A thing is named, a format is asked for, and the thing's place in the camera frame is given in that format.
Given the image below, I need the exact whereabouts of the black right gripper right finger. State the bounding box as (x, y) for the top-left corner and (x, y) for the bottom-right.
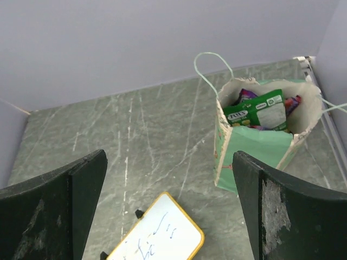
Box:
(233, 151), (346, 259)

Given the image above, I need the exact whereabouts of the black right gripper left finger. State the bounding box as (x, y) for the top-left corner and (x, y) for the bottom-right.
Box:
(1, 149), (107, 259)

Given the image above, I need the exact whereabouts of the green Fox's spring tea candy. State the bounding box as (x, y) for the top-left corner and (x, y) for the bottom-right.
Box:
(223, 89), (287, 132)

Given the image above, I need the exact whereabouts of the small yellow-framed whiteboard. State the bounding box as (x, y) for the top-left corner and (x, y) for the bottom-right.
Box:
(100, 192), (205, 260)

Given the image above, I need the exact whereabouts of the purple Fox's berries candy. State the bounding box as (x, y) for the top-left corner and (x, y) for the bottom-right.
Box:
(232, 88), (258, 106)

